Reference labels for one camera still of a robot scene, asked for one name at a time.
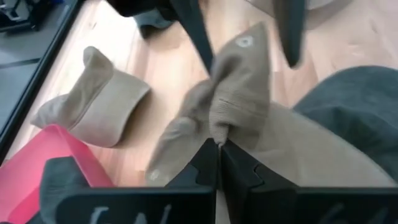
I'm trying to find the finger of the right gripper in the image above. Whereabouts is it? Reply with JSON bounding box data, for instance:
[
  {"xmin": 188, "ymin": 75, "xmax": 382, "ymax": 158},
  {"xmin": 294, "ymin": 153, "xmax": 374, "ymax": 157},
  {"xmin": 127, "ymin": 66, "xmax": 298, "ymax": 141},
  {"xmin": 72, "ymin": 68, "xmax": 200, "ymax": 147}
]
[
  {"xmin": 273, "ymin": 0, "xmax": 307, "ymax": 68},
  {"xmin": 169, "ymin": 0, "xmax": 215, "ymax": 74}
]

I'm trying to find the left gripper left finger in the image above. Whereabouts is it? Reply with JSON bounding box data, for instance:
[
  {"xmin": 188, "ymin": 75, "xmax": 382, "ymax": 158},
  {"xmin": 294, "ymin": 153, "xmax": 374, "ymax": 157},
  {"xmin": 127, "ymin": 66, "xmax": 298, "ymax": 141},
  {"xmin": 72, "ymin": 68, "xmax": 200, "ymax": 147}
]
[{"xmin": 57, "ymin": 138, "xmax": 221, "ymax": 224}]

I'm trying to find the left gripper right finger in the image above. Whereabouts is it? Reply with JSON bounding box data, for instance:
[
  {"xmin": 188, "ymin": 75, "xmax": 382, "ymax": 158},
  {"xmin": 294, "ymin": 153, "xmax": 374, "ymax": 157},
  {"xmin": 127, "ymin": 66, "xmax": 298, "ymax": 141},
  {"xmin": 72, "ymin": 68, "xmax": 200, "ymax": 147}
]
[{"xmin": 221, "ymin": 139, "xmax": 398, "ymax": 224}]

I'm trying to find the beige hat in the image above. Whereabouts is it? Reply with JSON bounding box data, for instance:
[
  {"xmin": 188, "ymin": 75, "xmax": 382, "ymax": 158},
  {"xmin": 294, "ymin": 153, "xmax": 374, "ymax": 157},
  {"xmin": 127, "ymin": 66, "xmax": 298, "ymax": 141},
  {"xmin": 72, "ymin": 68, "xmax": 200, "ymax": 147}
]
[{"xmin": 144, "ymin": 21, "xmax": 397, "ymax": 189}]

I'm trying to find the beige sock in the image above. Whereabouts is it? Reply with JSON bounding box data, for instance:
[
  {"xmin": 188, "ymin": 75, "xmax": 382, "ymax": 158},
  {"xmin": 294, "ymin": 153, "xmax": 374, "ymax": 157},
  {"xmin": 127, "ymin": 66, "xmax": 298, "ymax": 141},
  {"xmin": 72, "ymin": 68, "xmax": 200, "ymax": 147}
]
[{"xmin": 30, "ymin": 45, "xmax": 152, "ymax": 149}]

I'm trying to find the dark green hat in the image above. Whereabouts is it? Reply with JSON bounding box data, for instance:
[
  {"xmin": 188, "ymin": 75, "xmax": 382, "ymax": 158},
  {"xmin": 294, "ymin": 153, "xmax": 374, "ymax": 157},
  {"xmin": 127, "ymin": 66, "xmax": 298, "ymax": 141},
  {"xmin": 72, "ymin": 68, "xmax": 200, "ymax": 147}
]
[
  {"xmin": 132, "ymin": 8, "xmax": 175, "ymax": 40},
  {"xmin": 39, "ymin": 155, "xmax": 93, "ymax": 224},
  {"xmin": 292, "ymin": 64, "xmax": 398, "ymax": 185}
]

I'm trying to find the pink plastic bin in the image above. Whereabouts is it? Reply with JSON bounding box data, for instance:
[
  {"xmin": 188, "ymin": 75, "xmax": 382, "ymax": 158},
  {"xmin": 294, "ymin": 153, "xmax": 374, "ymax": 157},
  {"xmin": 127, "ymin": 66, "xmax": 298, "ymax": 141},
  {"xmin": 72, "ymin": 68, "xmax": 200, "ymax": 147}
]
[{"xmin": 0, "ymin": 123, "xmax": 115, "ymax": 224}]

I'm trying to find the black metal table frame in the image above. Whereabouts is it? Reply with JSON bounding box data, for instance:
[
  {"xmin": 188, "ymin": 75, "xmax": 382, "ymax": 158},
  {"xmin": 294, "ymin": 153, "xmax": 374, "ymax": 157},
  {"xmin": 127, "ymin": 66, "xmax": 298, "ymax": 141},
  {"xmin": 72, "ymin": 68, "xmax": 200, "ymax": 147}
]
[{"xmin": 0, "ymin": 0, "xmax": 86, "ymax": 164}]

